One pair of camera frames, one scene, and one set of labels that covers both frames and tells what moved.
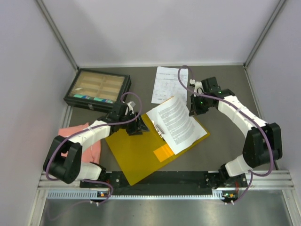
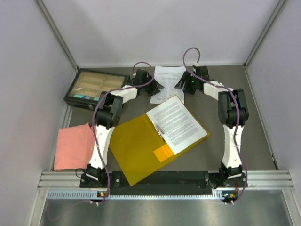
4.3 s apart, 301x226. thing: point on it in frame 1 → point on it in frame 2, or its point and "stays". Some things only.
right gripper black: (196, 111) → (186, 77)
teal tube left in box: (82, 96) stays
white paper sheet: (168, 84) stays
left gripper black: (137, 125) → (155, 86)
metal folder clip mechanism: (160, 132) stays
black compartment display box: (97, 90) stays
